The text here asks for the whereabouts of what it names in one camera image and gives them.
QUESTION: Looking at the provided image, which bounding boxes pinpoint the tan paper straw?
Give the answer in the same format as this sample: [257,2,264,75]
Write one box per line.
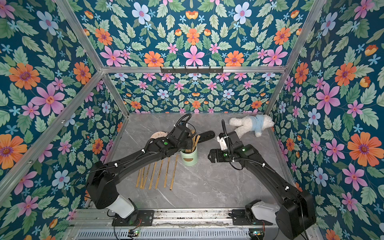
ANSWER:
[164,157,171,188]
[155,160,164,190]
[136,169,142,188]
[170,154,179,191]
[142,164,151,189]
[140,167,146,189]
[149,162,157,190]

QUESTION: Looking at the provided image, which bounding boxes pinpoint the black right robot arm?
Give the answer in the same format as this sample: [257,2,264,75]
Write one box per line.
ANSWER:
[208,122,316,240]

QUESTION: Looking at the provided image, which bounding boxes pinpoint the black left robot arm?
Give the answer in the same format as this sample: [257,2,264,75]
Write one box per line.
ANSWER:
[86,114,194,209]

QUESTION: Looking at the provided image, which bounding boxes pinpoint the bundle of paper straws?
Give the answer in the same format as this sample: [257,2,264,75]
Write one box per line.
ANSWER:
[185,132,201,154]

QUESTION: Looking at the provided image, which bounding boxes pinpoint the light green metal cup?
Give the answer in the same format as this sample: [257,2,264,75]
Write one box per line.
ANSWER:
[180,148,199,167]

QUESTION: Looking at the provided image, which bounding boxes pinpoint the round beige kitchen timer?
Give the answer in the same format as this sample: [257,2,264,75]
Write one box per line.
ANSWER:
[151,131,168,139]

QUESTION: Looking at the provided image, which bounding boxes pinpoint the white plush toy blue shirt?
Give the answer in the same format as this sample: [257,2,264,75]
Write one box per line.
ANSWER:
[229,115,275,138]

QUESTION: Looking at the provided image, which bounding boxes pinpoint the black wall hook rail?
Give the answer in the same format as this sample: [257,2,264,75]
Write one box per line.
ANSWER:
[160,67,224,74]

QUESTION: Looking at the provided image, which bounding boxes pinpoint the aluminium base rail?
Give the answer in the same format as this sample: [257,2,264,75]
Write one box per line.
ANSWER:
[64,208,286,240]

